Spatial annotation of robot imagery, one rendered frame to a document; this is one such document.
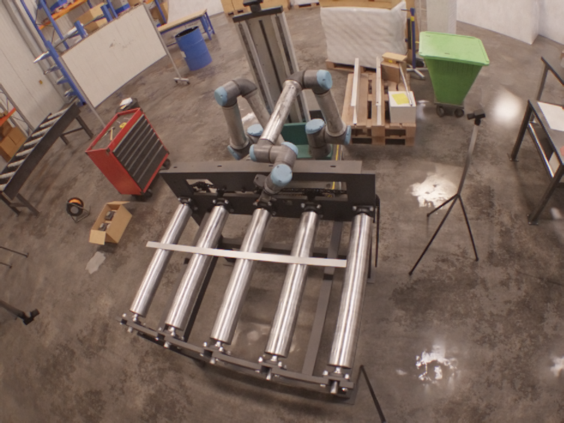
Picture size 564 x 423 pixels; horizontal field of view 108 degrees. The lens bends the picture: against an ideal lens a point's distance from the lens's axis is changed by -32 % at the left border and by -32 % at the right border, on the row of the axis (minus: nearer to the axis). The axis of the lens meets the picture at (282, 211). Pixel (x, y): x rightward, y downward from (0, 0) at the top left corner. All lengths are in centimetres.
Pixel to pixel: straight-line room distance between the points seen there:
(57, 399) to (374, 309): 332
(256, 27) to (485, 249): 248
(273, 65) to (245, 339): 208
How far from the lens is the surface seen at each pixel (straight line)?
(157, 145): 394
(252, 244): 163
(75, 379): 351
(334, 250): 165
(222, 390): 243
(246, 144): 228
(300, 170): 151
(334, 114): 198
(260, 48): 221
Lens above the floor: 221
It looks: 50 degrees down
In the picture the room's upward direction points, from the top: 22 degrees counter-clockwise
